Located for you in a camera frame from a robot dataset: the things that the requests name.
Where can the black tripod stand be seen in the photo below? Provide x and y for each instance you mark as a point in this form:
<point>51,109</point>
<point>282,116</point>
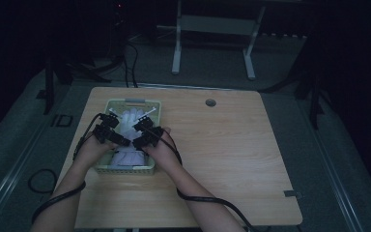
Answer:
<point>315,96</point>
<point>49,83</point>

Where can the lilac glove with white fingers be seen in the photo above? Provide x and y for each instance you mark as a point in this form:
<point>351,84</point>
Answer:
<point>129,124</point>

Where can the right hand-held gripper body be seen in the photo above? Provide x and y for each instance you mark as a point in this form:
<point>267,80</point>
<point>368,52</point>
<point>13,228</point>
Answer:
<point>154,133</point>

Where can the person's right hand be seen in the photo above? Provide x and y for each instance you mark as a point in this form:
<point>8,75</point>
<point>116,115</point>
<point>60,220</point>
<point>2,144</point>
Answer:
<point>162,154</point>

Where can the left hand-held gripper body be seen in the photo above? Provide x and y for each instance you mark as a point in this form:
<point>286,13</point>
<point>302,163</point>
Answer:
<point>104,132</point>

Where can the grey tape piece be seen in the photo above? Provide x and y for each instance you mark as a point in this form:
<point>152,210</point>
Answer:
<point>292,193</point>

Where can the white metal stand frame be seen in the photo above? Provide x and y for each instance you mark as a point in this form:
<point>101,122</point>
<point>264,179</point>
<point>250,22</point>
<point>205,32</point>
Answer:
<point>217,25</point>

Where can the person's left hand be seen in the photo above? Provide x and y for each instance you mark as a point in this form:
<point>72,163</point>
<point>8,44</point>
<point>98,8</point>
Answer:
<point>91,153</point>

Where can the pale green plastic basket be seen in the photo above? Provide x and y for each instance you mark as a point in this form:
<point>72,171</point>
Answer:
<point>125,169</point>

